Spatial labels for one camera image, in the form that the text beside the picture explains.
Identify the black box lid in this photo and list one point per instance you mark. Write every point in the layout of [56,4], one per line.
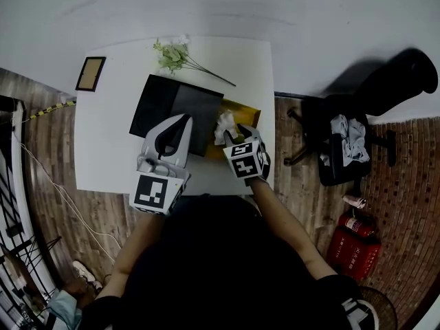
[172,112]

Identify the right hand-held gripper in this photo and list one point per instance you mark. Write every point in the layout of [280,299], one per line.
[245,163]

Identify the black metal rack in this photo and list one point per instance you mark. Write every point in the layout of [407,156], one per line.
[13,218]

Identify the artificial flower sprig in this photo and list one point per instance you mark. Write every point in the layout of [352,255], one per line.
[173,57]

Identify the grey clothing bundle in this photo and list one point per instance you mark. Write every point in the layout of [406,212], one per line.
[350,139]

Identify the white paper item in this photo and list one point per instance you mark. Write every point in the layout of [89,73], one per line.
[225,126]

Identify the yellow black striped tape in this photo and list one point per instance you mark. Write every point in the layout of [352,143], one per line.
[51,109]

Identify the red fire extinguisher box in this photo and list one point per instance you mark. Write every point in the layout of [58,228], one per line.
[354,256]

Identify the person's black shirt torso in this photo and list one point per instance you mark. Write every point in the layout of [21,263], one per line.
[220,266]

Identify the black office chair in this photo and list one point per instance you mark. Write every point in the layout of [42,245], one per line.
[385,88]

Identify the person's right forearm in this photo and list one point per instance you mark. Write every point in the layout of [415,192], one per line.
[282,232]

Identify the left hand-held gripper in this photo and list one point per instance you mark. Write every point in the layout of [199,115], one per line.
[153,191]

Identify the person's leg in blue jeans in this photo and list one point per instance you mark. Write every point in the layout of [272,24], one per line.
[65,304]

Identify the red fire extinguisher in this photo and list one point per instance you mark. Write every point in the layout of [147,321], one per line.
[357,223]

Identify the yellow box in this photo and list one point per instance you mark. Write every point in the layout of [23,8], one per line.
[240,113]

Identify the pink bottle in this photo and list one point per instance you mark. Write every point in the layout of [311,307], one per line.
[355,201]

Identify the person's left forearm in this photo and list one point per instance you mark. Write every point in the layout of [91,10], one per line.
[134,249]

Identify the black picture frame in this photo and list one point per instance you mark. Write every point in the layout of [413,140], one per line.
[90,74]

